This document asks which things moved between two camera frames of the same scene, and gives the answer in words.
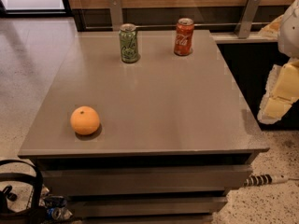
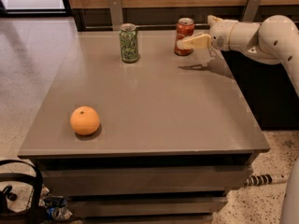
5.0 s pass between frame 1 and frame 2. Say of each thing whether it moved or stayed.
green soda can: stayed
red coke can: stayed
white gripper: moved
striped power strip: stayed
